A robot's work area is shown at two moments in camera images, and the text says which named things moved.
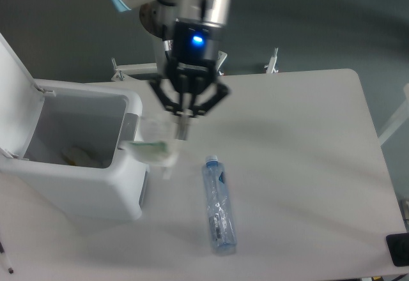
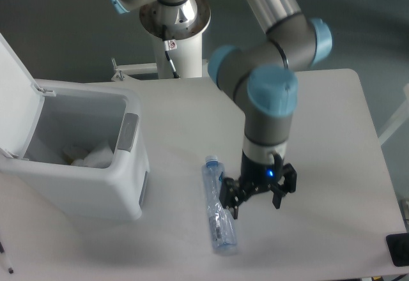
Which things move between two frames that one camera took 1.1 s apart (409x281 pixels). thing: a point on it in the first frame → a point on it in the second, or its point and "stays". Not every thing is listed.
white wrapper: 158,144 → 100,158
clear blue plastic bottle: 220,207 stays
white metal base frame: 128,71 stays
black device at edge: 399,246 stays
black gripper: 192,64 → 255,177
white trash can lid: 22,104 stays
